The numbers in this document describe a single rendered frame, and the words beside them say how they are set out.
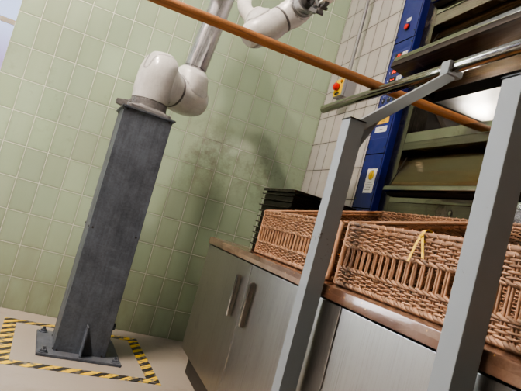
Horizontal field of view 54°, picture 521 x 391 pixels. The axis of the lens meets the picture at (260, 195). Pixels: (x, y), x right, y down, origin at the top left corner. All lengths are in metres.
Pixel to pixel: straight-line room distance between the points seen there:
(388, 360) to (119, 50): 2.14
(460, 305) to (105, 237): 1.61
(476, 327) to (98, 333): 1.68
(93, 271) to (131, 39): 1.20
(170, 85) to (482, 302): 1.72
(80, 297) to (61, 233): 0.58
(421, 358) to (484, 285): 0.19
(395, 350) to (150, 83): 1.57
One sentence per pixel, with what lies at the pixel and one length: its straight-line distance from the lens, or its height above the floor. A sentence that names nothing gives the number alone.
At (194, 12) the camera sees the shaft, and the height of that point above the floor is 1.19.
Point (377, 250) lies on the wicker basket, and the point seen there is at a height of 0.68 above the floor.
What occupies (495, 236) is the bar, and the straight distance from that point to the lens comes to 0.75.
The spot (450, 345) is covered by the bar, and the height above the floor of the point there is 0.57.
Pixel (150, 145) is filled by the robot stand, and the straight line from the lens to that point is 2.14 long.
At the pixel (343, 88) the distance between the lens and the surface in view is 2.64.
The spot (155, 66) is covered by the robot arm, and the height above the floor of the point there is 1.19.
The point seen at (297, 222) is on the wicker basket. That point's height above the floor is 0.71.
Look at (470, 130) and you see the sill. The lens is 1.83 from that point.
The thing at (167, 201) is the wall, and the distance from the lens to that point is 2.67.
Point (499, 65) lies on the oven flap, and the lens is 1.86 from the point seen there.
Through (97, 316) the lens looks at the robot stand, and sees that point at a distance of 2.18.
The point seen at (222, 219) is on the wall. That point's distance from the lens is 2.74.
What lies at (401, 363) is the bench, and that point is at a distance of 0.92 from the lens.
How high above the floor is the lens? 0.65
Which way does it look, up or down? 4 degrees up
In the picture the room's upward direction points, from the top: 15 degrees clockwise
